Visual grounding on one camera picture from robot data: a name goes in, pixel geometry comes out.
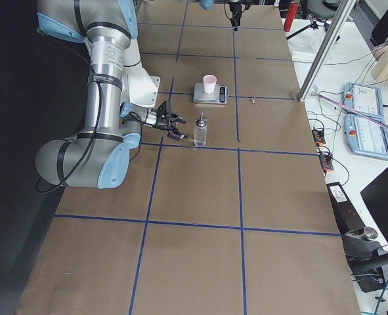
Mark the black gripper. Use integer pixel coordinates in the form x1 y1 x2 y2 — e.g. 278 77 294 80
155 100 188 140
228 0 246 32

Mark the pink plastic cup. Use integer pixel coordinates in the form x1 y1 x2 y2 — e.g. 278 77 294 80
203 74 217 94

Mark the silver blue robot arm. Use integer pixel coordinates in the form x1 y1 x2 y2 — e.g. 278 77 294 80
198 0 253 32
35 1 185 189

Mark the grey digital kitchen scale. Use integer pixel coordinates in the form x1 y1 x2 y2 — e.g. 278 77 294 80
193 83 228 104

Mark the red cylinder bottle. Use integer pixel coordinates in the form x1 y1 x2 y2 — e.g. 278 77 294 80
283 0 299 32

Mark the upper blue teach pendant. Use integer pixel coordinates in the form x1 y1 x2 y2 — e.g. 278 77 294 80
343 82 384 117

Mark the blue teach pendant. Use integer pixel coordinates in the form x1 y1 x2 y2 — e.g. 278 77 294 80
345 114 388 159
343 82 384 117

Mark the lower blue teach pendant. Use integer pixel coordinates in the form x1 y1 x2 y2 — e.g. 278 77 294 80
345 114 388 159

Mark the black box with label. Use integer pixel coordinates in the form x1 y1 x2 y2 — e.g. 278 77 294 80
326 182 366 234

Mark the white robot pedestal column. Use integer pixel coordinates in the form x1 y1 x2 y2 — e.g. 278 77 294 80
121 39 160 108

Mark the aluminium frame post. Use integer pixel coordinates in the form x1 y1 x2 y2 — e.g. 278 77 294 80
297 0 357 102

